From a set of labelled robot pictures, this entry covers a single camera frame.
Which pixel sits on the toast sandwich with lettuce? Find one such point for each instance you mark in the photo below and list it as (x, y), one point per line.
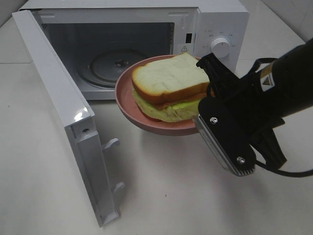
(170, 89)

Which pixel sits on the glass microwave turntable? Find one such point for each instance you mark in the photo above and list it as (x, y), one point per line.
(104, 69)

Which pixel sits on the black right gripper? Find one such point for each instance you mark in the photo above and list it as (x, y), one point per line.
(232, 118)

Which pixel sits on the white microwave oven body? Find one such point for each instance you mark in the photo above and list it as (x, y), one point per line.
(77, 28)

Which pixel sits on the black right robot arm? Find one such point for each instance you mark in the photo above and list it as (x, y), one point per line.
(287, 86)

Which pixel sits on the pink round plate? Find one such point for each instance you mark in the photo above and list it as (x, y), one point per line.
(130, 109)

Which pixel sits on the white warning label sticker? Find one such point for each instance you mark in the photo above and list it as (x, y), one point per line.
(183, 48)

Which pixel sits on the white microwave door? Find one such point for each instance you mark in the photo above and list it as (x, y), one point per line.
(76, 117)

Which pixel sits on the upper white power knob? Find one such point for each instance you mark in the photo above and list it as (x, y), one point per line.
(220, 46)

